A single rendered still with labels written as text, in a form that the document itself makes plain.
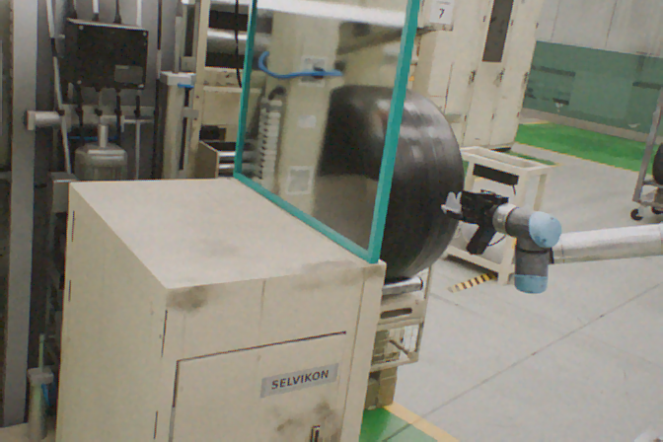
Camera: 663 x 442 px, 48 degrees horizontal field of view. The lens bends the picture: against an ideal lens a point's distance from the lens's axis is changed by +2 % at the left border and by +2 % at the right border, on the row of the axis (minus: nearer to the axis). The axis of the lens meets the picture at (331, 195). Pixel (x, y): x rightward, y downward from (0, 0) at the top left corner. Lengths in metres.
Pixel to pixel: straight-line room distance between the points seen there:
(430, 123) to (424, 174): 0.16
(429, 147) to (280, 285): 0.90
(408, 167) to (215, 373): 0.92
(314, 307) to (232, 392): 0.18
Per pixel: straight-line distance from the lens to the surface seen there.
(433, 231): 1.99
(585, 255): 1.88
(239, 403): 1.22
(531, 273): 1.76
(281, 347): 1.21
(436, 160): 1.96
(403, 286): 2.17
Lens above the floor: 1.70
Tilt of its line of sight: 15 degrees down
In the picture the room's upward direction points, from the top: 8 degrees clockwise
